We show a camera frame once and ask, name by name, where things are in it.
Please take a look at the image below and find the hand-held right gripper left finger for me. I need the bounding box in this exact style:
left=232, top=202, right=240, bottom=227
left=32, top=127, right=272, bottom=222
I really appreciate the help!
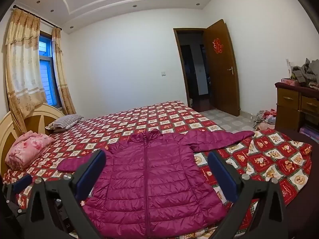
left=25, top=149, right=107, bottom=239

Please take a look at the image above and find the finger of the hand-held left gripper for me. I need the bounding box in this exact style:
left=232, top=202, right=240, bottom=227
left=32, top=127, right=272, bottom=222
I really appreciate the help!
left=3, top=174, right=33, bottom=215

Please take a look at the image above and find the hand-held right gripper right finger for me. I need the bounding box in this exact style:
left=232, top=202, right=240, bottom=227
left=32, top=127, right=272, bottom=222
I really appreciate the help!
left=208, top=150, right=291, bottom=239

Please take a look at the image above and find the magenta puffer jacket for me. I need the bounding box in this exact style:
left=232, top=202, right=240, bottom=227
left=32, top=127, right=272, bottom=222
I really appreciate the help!
left=58, top=129, right=255, bottom=239

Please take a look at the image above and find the colourful clothes pile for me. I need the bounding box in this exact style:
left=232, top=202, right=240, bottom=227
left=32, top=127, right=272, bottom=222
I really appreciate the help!
left=253, top=109, right=277, bottom=130

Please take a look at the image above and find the grey clothes pile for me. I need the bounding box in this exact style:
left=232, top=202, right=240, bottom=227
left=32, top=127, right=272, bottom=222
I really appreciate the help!
left=291, top=58, right=319, bottom=90

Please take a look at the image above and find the pink folded blanket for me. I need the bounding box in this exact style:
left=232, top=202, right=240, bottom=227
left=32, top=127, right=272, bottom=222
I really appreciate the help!
left=5, top=131, right=55, bottom=171

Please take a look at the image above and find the striped pillow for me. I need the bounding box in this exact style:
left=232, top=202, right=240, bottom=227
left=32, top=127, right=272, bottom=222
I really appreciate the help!
left=45, top=115, right=84, bottom=133

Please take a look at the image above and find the wooden bed headboard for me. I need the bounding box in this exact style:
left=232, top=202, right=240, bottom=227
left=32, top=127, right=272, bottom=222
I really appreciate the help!
left=0, top=104, right=66, bottom=175

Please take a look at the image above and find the red printed bedspread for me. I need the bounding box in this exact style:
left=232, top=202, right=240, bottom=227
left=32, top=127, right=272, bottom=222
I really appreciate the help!
left=2, top=101, right=313, bottom=239

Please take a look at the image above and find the brown wooden door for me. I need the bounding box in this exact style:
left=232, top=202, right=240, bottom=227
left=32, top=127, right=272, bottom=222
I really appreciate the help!
left=203, top=19, right=240, bottom=117

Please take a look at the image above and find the brown wooden dresser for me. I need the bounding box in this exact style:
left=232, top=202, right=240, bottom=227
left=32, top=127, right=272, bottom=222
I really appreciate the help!
left=275, top=82, right=319, bottom=133

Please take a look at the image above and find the purple box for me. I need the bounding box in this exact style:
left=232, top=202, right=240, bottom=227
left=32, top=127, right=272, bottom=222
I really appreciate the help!
left=299, top=125, right=319, bottom=143

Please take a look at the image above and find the window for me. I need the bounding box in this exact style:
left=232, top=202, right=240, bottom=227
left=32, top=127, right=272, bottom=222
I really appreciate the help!
left=38, top=31, right=62, bottom=107

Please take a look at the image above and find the wide beige floral curtain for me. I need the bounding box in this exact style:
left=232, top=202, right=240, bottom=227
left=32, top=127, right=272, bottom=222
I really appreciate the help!
left=5, top=7, right=48, bottom=133

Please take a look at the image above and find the red paper door decoration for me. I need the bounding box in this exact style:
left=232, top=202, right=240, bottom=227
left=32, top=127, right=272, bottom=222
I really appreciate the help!
left=212, top=38, right=224, bottom=55

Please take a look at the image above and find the dark curtain rod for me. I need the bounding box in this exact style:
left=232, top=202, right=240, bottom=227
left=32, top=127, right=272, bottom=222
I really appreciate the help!
left=13, top=5, right=62, bottom=29

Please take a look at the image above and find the brown door frame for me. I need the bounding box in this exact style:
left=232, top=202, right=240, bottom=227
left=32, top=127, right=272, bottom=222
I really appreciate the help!
left=173, top=28, right=215, bottom=108

